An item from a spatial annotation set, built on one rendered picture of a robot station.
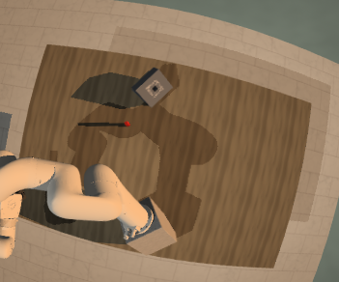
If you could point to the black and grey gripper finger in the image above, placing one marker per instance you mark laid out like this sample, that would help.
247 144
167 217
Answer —
22 193

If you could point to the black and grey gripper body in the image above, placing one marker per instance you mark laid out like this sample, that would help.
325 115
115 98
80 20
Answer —
10 208

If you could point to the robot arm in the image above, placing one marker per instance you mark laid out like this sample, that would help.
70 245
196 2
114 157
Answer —
64 195

